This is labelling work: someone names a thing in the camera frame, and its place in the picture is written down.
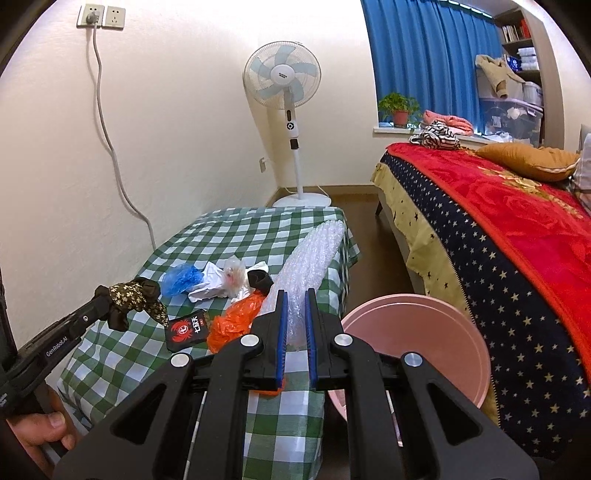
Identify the white standing fan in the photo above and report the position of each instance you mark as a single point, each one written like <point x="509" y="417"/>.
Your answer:
<point x="295" y="138"/>

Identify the row of books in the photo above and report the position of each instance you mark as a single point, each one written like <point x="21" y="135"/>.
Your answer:
<point x="515" y="31"/>

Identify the beige coat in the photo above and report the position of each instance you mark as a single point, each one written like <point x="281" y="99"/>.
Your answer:
<point x="496" y="71"/>

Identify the dark floral fabric scrunchie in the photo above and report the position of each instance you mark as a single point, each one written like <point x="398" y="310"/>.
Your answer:
<point x="134" y="295"/>

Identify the pink plastic bin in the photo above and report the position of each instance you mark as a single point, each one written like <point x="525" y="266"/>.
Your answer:
<point x="415" y="323"/>

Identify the small black crumpled item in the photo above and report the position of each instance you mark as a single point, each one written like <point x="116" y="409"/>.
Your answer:
<point x="259" y="280"/>

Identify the orange pillow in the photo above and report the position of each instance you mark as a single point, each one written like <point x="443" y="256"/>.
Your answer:
<point x="526" y="159"/>

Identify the blue plastic bag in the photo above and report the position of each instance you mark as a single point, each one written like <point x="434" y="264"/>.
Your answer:
<point x="182" y="279"/>

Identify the white wall socket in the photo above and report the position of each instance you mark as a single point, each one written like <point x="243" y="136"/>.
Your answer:
<point x="114" y="17"/>
<point x="90" y="16"/>

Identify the stack of tissue packs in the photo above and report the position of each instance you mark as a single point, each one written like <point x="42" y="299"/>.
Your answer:
<point x="521" y="59"/>

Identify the person's left hand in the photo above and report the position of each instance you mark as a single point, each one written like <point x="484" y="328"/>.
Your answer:
<point x="44" y="424"/>

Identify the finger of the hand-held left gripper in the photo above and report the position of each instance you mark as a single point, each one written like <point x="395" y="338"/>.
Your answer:
<point x="90" y="314"/>

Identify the white window sill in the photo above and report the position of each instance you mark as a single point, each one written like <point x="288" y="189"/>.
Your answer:
<point x="392" y="131"/>

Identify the blue curtain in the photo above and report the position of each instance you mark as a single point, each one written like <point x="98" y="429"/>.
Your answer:
<point x="415" y="46"/>

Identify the green checked tablecloth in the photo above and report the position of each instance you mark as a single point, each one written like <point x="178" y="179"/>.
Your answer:
<point x="231" y="230"/>

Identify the pink folded clothes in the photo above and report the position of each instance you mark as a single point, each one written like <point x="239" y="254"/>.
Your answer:
<point x="450" y="122"/>

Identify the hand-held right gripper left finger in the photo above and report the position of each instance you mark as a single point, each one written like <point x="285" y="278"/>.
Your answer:
<point x="280" y="341"/>

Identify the grey pillow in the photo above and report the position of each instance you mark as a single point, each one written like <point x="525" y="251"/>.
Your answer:
<point x="582" y="175"/>

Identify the navy star bedspread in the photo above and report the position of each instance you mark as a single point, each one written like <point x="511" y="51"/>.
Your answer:
<point x="508" y="314"/>

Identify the red floral blanket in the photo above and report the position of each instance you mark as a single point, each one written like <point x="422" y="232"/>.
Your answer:
<point x="508" y="207"/>

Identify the wooden bookshelf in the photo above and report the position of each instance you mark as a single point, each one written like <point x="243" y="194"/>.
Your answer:
<point x="547" y="55"/>

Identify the clear plastic bag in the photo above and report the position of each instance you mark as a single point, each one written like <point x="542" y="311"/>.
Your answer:
<point x="235" y="277"/>

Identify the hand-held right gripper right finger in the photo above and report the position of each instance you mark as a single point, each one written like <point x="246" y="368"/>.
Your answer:
<point x="310" y="341"/>

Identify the potted green plant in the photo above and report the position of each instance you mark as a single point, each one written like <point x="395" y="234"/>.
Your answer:
<point x="399" y="108"/>

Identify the clear bubble wrap roll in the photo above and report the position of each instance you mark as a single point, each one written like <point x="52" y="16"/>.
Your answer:
<point x="309" y="258"/>

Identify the orange plastic bag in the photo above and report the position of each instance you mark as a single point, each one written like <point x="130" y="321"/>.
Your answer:
<point x="231" y="323"/>

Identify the clear plastic storage box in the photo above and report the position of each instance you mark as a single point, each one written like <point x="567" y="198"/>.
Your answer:
<point x="512" y="120"/>

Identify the black white striped cloth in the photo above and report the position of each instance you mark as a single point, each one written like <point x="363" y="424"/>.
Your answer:
<point x="436" y="136"/>

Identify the black packet with red crab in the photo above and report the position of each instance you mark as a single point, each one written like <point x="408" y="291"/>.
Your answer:
<point x="184" y="332"/>

